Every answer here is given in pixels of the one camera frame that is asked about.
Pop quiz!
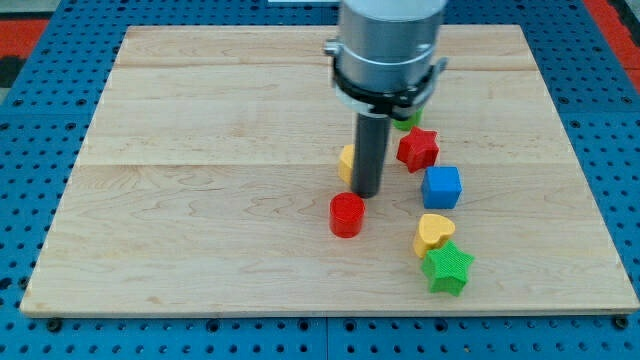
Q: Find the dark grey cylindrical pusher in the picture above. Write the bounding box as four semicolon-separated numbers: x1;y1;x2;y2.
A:
351;114;391;199

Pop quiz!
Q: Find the yellow hexagon block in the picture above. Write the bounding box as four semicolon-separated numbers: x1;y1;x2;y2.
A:
338;144;355;185

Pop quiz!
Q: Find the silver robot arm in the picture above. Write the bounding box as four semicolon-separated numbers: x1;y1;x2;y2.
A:
324;0;448;199

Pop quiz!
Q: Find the green block behind arm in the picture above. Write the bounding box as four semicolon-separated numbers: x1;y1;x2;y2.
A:
392;108;423;131

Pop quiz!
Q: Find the red star block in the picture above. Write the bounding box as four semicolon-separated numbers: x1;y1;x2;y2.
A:
396;126;440;173

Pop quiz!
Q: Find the red cylinder block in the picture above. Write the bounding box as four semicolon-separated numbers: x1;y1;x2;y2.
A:
329;192;366;238

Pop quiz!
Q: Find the blue cube block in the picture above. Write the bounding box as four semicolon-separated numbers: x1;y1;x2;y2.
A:
421;166;463;209

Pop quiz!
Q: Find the yellow heart block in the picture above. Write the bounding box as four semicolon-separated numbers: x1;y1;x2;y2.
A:
412;214;456;258

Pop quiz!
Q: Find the green star block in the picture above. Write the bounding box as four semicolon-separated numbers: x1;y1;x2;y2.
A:
421;240;475;297

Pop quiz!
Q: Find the light wooden board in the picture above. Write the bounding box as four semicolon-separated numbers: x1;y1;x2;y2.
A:
21;25;639;318

